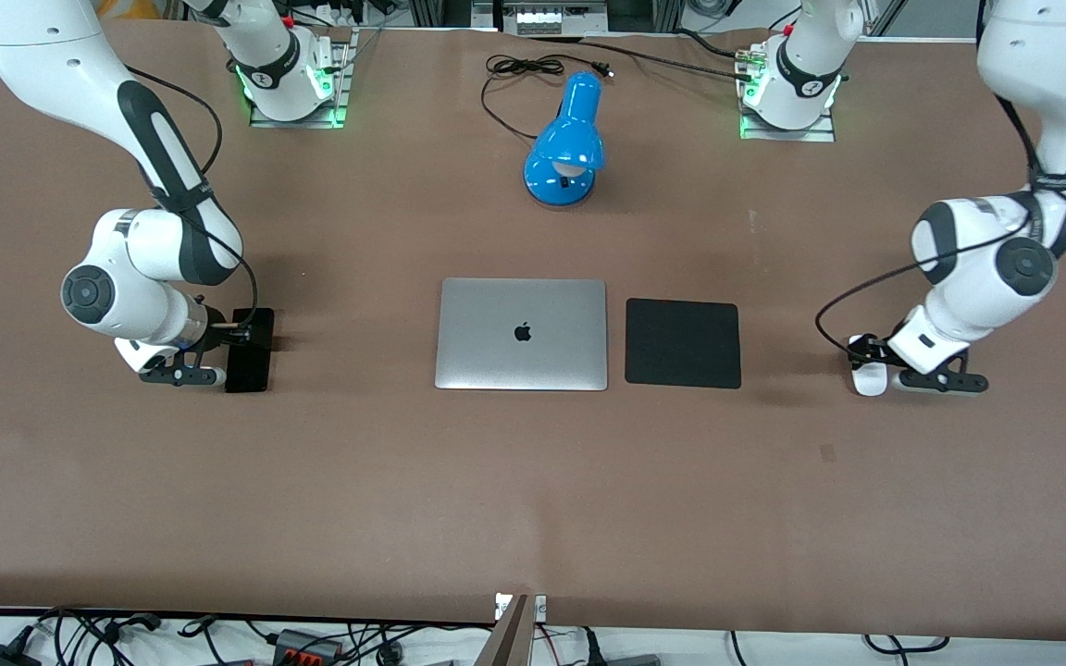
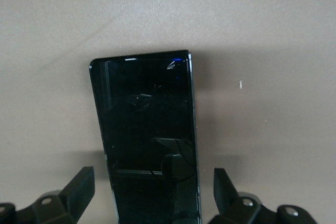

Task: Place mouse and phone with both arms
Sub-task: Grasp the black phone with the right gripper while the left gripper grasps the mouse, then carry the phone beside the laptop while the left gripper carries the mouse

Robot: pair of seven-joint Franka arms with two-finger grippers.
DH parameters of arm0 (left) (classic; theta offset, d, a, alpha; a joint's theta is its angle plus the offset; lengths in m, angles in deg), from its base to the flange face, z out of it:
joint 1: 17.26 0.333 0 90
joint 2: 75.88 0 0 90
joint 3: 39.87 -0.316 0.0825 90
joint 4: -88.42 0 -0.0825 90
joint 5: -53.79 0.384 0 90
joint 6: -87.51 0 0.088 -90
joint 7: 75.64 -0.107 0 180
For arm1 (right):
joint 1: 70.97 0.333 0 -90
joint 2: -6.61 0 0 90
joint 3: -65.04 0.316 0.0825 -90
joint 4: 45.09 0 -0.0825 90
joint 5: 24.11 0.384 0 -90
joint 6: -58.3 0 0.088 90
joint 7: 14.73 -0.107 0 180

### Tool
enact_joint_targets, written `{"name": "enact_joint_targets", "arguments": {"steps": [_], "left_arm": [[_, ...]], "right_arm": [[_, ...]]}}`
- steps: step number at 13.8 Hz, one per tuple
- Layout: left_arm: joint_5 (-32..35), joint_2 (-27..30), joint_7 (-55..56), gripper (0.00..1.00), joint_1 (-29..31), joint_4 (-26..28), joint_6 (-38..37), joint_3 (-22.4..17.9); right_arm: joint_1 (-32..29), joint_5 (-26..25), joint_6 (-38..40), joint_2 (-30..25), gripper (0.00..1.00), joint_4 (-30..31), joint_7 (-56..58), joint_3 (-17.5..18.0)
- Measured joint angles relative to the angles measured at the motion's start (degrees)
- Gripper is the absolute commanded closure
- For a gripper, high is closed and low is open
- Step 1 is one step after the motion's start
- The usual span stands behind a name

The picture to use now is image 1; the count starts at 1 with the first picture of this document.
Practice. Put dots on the grey box with red buttons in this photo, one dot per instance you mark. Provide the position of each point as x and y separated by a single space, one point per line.
306 646

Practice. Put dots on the white computer mouse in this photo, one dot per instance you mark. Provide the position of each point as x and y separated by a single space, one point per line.
869 380

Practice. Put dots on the blue desk lamp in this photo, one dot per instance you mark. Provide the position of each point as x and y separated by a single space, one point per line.
568 139

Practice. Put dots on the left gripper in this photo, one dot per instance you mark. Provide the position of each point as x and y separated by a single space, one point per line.
867 349

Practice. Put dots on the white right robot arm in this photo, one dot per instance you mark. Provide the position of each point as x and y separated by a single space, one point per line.
61 55

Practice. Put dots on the grey power strip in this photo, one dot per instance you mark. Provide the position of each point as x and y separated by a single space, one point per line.
547 20

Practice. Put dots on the silver closed laptop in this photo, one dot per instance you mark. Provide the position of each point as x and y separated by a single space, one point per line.
522 335

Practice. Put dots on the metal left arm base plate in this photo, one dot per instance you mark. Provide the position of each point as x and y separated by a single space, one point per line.
824 132

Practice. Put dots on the black smartphone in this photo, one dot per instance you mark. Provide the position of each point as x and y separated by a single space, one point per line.
252 365

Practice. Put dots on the wooden beam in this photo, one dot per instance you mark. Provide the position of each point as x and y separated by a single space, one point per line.
507 638

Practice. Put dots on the black mouse pad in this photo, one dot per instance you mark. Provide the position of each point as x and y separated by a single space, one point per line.
683 344

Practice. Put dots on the white label tag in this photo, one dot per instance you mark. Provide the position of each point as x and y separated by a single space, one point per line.
540 609

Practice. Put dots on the black power adapter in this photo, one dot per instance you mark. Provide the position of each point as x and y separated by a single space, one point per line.
1 656

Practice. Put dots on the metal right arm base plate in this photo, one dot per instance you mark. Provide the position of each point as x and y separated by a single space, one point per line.
340 88

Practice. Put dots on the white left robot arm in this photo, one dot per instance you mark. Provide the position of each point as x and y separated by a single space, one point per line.
1042 55

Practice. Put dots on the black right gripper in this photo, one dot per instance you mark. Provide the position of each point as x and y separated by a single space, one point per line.
217 334

